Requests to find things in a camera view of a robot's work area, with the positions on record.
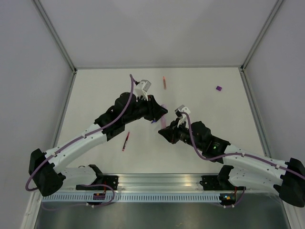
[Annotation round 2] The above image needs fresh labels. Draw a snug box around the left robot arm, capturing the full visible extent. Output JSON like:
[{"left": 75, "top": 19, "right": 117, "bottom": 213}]
[{"left": 29, "top": 92, "right": 168, "bottom": 197}]

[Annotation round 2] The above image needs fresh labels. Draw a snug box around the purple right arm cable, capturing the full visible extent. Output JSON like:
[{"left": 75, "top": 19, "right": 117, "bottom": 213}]
[{"left": 182, "top": 112, "right": 305, "bottom": 179}]

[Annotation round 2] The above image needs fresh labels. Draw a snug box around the red gel pen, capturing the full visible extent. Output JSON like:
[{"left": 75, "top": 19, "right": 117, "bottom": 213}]
[{"left": 122, "top": 131, "right": 130, "bottom": 152}]

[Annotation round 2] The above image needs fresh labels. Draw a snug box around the right aluminium frame post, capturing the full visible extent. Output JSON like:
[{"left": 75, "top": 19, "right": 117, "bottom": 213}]
[{"left": 240, "top": 0, "right": 285, "bottom": 72}]

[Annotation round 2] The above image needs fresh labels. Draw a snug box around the aluminium mounting rail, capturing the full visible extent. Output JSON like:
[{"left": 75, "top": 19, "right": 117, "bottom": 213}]
[{"left": 33, "top": 173, "right": 282, "bottom": 191}]

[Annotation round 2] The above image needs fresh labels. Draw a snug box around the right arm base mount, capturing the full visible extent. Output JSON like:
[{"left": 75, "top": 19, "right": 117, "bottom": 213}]
[{"left": 200, "top": 165, "right": 235, "bottom": 191}]

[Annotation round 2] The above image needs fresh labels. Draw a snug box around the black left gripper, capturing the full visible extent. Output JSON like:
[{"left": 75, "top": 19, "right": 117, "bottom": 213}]
[{"left": 123, "top": 94, "right": 168, "bottom": 125}]

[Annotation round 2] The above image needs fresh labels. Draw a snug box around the left aluminium frame post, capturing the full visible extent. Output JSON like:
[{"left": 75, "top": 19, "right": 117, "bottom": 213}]
[{"left": 32, "top": 0, "right": 77, "bottom": 73}]

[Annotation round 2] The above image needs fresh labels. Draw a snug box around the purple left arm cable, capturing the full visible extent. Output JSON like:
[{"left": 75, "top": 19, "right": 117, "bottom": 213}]
[{"left": 25, "top": 73, "right": 139, "bottom": 192}]

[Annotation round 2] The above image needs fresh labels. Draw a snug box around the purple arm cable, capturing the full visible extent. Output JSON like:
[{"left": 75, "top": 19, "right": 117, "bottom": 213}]
[
  {"left": 25, "top": 73, "right": 139, "bottom": 192},
  {"left": 182, "top": 112, "right": 305, "bottom": 179}
]

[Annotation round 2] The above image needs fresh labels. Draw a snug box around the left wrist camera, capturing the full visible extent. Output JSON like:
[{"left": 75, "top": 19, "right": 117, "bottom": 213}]
[{"left": 134, "top": 80, "right": 152, "bottom": 97}]

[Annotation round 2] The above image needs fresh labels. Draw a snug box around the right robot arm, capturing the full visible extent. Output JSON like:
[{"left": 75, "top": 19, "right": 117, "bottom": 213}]
[{"left": 158, "top": 120, "right": 305, "bottom": 208}]

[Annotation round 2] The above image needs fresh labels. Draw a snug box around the pink highlighter pen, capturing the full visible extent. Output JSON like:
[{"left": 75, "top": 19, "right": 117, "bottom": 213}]
[{"left": 161, "top": 116, "right": 167, "bottom": 129}]

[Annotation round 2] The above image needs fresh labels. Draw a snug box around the white slotted cable duct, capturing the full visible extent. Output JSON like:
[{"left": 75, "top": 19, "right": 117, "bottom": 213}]
[{"left": 42, "top": 192, "right": 221, "bottom": 203}]

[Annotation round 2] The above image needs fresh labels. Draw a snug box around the orange pencil-like pen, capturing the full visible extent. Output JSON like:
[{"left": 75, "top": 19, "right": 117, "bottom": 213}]
[{"left": 163, "top": 76, "right": 167, "bottom": 90}]

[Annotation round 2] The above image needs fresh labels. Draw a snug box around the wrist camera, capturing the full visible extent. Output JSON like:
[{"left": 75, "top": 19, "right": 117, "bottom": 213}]
[
  {"left": 175, "top": 105, "right": 191, "bottom": 127},
  {"left": 134, "top": 80, "right": 152, "bottom": 97}
]

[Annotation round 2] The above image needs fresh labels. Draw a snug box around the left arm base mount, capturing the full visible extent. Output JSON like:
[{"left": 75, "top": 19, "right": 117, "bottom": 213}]
[{"left": 76, "top": 165, "right": 119, "bottom": 192}]

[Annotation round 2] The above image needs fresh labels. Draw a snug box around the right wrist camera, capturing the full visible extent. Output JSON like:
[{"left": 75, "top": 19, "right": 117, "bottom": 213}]
[{"left": 175, "top": 105, "right": 191, "bottom": 127}]

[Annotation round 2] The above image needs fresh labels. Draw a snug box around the aluminium frame post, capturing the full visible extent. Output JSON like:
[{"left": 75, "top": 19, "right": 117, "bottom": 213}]
[
  {"left": 32, "top": 0, "right": 77, "bottom": 73},
  {"left": 240, "top": 0, "right": 285, "bottom": 72}
]

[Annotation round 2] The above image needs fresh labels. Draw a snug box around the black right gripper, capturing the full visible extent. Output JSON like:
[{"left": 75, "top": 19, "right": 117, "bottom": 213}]
[{"left": 158, "top": 117, "right": 203, "bottom": 151}]

